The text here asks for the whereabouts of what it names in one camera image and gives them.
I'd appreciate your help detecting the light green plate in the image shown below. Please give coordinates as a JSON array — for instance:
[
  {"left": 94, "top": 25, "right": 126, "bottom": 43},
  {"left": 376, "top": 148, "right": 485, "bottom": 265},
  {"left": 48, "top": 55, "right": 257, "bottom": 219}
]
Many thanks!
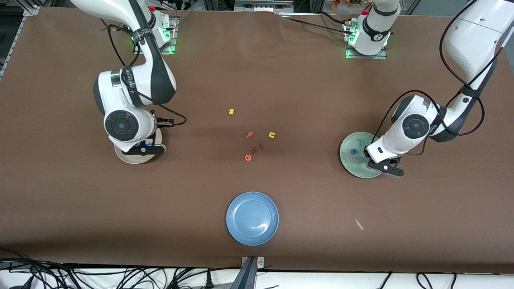
[{"left": 339, "top": 132, "right": 386, "bottom": 179}]

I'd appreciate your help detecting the beige brown plate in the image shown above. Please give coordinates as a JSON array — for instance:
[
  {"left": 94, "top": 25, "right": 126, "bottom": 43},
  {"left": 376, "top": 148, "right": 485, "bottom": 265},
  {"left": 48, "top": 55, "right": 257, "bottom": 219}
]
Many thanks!
[{"left": 114, "top": 128, "right": 163, "bottom": 165}]

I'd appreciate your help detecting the brown table cover mat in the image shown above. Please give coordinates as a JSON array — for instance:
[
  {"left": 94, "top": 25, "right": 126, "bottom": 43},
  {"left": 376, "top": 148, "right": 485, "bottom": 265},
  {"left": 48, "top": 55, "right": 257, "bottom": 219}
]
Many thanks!
[{"left": 0, "top": 7, "right": 514, "bottom": 273}]

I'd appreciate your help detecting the blue plate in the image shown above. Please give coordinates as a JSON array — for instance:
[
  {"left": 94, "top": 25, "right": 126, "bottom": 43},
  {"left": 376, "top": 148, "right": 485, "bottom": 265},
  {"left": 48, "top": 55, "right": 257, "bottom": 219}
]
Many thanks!
[{"left": 226, "top": 191, "right": 279, "bottom": 246}]

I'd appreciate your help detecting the orange decoration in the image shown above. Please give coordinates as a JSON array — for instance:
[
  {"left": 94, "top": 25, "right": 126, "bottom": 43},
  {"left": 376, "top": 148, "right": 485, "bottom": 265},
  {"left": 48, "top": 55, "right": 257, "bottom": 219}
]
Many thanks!
[{"left": 331, "top": 0, "right": 372, "bottom": 9}]

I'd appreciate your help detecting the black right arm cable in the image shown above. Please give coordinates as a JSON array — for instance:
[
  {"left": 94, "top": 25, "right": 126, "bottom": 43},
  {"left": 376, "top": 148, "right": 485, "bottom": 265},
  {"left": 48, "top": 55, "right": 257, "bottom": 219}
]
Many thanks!
[{"left": 100, "top": 18, "right": 187, "bottom": 127}]

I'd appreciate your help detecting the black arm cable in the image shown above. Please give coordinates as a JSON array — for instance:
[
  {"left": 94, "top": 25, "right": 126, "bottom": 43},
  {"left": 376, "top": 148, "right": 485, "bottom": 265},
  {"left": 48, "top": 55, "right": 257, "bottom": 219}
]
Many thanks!
[
  {"left": 100, "top": 18, "right": 187, "bottom": 127},
  {"left": 375, "top": 0, "right": 485, "bottom": 155}
]

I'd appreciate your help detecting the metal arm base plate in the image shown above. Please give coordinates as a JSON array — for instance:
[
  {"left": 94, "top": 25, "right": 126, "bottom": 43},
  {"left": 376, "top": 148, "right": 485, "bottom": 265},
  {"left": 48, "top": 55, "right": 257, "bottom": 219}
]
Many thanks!
[
  {"left": 345, "top": 22, "right": 388, "bottom": 60},
  {"left": 155, "top": 16, "right": 178, "bottom": 55}
]

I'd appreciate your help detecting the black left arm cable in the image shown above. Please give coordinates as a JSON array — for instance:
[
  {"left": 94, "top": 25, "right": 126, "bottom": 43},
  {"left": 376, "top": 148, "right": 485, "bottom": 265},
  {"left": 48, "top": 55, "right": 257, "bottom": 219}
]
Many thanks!
[{"left": 375, "top": 0, "right": 485, "bottom": 155}]

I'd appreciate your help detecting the black base power cable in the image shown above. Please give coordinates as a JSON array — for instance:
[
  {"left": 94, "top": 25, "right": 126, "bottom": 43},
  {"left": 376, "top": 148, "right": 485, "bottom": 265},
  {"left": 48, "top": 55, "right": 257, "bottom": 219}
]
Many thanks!
[{"left": 280, "top": 11, "right": 356, "bottom": 35}]

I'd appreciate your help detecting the aluminium frame device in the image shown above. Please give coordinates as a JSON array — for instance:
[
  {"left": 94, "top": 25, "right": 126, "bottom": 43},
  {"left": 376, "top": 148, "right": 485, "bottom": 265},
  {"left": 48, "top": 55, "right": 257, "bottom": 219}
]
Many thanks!
[{"left": 234, "top": 0, "right": 294, "bottom": 12}]

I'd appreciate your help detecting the aluminium frame rail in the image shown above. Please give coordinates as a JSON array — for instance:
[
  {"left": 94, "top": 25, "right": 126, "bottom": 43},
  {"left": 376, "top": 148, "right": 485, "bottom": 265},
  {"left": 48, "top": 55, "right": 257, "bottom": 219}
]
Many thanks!
[{"left": 0, "top": 5, "right": 41, "bottom": 81}]

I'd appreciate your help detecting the grey metal camera post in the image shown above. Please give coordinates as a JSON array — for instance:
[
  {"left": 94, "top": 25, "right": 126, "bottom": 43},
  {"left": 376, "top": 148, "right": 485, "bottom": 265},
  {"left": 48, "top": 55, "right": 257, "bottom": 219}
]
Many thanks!
[{"left": 231, "top": 256, "right": 265, "bottom": 289}]

